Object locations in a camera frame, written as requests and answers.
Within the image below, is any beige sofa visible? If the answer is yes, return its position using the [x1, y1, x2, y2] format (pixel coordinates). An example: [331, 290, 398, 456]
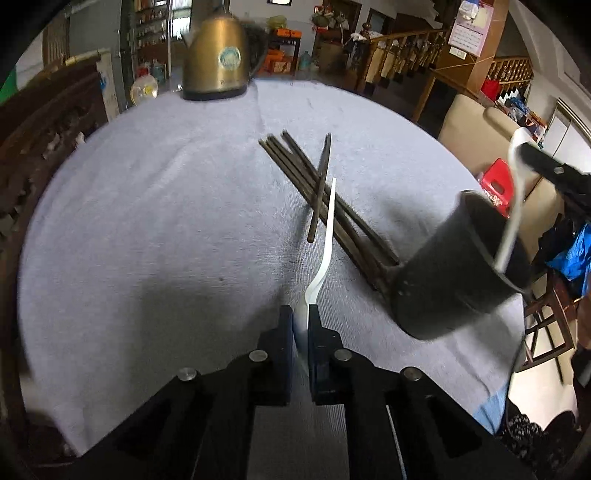
[438, 93, 564, 241]

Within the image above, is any small white fan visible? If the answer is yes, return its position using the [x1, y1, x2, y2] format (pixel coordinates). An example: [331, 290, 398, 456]
[130, 76, 160, 104]

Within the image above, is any white plastic spoon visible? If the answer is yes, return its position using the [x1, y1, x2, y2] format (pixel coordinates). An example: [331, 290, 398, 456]
[292, 178, 337, 363]
[495, 127, 539, 273]

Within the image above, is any red plastic stool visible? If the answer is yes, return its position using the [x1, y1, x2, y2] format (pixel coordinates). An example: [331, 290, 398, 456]
[478, 158, 520, 217]

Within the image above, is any brass electric kettle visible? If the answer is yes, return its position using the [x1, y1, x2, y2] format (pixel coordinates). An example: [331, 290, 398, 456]
[181, 11, 269, 101]

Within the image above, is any dark wooden chopstick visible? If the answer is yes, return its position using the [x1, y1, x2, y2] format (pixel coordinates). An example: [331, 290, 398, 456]
[307, 133, 333, 244]

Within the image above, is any orange cardboard box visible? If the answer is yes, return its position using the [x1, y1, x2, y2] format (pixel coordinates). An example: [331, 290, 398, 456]
[259, 48, 296, 75]
[270, 28, 301, 47]

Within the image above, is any blue tablecloth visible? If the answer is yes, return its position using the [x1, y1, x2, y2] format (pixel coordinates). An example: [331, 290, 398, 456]
[473, 392, 509, 435]

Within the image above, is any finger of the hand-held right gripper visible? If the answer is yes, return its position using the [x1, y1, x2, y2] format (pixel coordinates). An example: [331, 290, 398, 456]
[519, 143, 591, 217]

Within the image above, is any carved wooden bench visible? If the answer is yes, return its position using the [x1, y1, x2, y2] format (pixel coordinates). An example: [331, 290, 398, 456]
[0, 58, 109, 259]

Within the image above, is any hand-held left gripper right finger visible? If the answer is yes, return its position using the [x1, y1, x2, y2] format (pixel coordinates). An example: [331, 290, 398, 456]
[307, 305, 536, 480]

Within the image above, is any bundle of dark chopsticks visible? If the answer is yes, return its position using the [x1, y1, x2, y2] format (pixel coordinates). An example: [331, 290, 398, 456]
[259, 130, 400, 294]

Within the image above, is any wall calendar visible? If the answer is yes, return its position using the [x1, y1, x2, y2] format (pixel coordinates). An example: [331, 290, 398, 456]
[448, 0, 495, 56]

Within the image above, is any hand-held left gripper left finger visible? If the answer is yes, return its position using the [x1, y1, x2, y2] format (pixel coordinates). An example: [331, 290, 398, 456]
[60, 305, 299, 480]

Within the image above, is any grey round tablecloth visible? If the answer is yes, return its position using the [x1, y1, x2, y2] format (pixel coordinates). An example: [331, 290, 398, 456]
[17, 78, 527, 457]

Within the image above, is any wooden chair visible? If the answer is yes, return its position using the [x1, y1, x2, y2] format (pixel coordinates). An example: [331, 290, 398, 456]
[515, 268, 580, 374]

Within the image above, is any black utensil holder cup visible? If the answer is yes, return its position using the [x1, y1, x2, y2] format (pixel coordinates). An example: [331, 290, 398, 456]
[390, 189, 532, 341]

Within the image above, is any wooden staircase railing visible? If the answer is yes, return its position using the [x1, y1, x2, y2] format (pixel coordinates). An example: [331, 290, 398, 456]
[355, 23, 534, 121]

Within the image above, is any blue plastic bag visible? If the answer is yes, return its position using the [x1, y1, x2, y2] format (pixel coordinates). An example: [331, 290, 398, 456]
[547, 226, 591, 282]

